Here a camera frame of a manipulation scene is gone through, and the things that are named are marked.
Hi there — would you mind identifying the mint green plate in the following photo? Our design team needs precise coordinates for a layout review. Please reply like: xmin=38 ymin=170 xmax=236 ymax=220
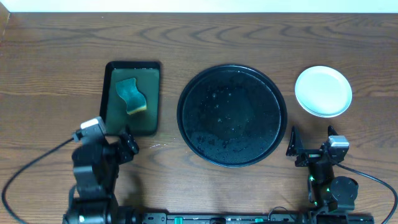
xmin=295 ymin=65 xmax=353 ymax=118

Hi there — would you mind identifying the green and yellow sponge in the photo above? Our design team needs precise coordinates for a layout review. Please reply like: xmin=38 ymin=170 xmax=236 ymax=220
xmin=116 ymin=78 xmax=147 ymax=115

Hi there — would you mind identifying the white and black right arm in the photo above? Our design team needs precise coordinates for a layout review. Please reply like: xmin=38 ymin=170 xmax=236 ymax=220
xmin=286 ymin=126 xmax=359 ymax=223

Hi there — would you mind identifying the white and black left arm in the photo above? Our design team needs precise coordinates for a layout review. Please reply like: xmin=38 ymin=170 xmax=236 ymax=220
xmin=62 ymin=125 xmax=142 ymax=224

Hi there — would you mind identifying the black rectangular tray green liquid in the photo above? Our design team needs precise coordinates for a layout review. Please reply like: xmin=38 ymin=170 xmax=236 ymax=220
xmin=99 ymin=61 xmax=161 ymax=136

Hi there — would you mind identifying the black round tray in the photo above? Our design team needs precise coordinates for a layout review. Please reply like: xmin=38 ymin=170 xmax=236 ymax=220
xmin=177 ymin=64 xmax=288 ymax=167

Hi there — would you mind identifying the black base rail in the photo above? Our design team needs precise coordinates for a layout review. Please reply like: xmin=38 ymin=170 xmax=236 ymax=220
xmin=138 ymin=213 xmax=375 ymax=224

